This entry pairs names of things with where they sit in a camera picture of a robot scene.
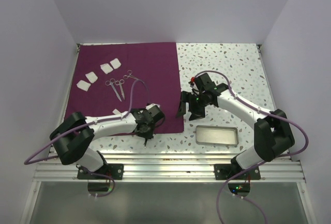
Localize white gauze pad far left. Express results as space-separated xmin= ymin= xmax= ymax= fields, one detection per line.
xmin=77 ymin=80 xmax=91 ymax=92

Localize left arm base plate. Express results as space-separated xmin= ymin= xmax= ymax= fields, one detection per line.
xmin=76 ymin=163 xmax=124 ymax=180

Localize white gauze pad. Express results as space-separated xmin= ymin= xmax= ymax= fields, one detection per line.
xmin=77 ymin=80 xmax=91 ymax=92
xmin=85 ymin=71 xmax=98 ymax=84
xmin=110 ymin=58 xmax=122 ymax=69
xmin=100 ymin=63 xmax=113 ymax=74

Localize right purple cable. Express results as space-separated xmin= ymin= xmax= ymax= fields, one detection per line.
xmin=192 ymin=70 xmax=310 ymax=224

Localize steel forceps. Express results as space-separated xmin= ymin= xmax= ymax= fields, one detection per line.
xmin=123 ymin=70 xmax=141 ymax=81

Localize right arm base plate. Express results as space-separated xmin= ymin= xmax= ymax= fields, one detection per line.
xmin=214 ymin=164 xmax=261 ymax=180

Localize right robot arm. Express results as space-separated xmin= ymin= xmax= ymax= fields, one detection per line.
xmin=176 ymin=73 xmax=295 ymax=179

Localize metal tray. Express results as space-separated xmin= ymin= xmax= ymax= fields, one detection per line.
xmin=195 ymin=125 xmax=239 ymax=146

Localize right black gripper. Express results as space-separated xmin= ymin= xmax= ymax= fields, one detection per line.
xmin=176 ymin=91 xmax=208 ymax=121

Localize steel scissors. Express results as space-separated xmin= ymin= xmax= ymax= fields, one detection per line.
xmin=105 ymin=79 xmax=122 ymax=102
xmin=115 ymin=79 xmax=125 ymax=100

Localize aluminium rail frame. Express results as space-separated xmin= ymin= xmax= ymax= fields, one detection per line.
xmin=33 ymin=153 xmax=305 ymax=183

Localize white strip left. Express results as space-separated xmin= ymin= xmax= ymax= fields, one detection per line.
xmin=113 ymin=109 xmax=122 ymax=115

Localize purple cloth mat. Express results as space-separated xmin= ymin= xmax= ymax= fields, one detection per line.
xmin=65 ymin=42 xmax=184 ymax=133

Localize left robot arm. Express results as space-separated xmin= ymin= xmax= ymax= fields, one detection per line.
xmin=50 ymin=103 xmax=165 ymax=179

